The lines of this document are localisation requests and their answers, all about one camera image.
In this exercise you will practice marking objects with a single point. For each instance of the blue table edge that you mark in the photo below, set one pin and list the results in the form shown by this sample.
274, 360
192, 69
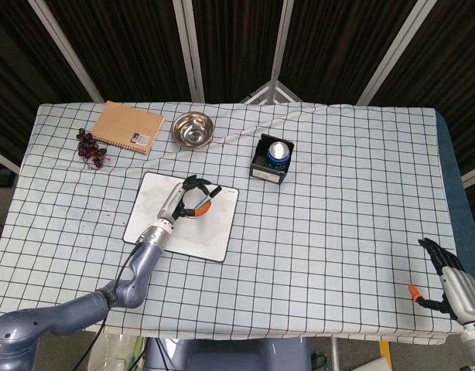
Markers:
450, 174

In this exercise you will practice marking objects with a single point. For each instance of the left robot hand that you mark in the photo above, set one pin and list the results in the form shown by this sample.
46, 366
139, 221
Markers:
171, 203

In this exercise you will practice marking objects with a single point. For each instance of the white screen frame post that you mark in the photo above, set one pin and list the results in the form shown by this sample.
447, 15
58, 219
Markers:
67, 54
396, 50
190, 50
280, 42

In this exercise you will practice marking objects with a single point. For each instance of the white black checkered tablecloth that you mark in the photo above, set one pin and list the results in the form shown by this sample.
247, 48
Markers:
318, 251

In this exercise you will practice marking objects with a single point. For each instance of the white whiteboard with black rim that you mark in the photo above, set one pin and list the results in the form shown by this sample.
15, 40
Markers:
144, 208

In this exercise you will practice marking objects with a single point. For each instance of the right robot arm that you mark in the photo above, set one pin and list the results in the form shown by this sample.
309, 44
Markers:
473, 344

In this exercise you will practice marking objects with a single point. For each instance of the metal table leg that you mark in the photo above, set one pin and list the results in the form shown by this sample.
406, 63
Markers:
335, 353

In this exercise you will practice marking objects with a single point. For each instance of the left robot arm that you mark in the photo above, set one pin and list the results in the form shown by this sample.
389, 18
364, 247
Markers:
144, 263

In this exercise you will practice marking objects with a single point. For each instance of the brown spiral notebook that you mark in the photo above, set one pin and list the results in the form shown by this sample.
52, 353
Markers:
125, 125

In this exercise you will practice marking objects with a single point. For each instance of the yellow flat item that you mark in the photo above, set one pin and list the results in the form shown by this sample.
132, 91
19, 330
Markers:
384, 349

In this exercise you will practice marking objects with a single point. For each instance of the blue drink can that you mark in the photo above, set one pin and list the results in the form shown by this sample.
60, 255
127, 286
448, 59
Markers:
278, 154

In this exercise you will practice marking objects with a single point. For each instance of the black open box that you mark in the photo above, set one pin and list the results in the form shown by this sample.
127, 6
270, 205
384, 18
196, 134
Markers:
266, 174

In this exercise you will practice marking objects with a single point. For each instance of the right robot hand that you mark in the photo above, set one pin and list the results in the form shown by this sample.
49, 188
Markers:
462, 290

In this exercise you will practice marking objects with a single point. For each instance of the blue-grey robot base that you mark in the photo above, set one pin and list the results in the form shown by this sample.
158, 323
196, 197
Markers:
229, 355

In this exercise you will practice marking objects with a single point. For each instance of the white triangular screen foot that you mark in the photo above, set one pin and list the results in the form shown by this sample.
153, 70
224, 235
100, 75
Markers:
269, 92

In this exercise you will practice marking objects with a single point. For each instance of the stainless steel bowl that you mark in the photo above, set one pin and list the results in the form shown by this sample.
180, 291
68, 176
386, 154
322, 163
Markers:
193, 129

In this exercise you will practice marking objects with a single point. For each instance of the dark red grape bunch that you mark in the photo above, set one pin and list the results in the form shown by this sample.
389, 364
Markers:
88, 148

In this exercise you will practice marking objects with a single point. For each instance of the clear plastic bag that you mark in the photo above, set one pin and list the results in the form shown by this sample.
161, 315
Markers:
115, 353

